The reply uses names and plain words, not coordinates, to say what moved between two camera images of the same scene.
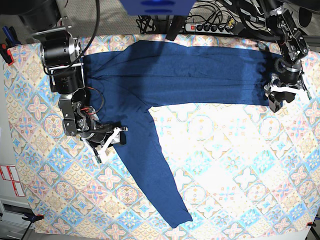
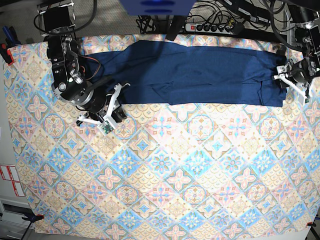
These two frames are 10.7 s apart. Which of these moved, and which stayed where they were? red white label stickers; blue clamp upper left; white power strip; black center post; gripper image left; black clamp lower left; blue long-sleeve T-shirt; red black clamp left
Moved: blue long-sleeve T-shirt; gripper image left
Stayed: black clamp lower left; red white label stickers; blue clamp upper left; red black clamp left; black center post; white power strip
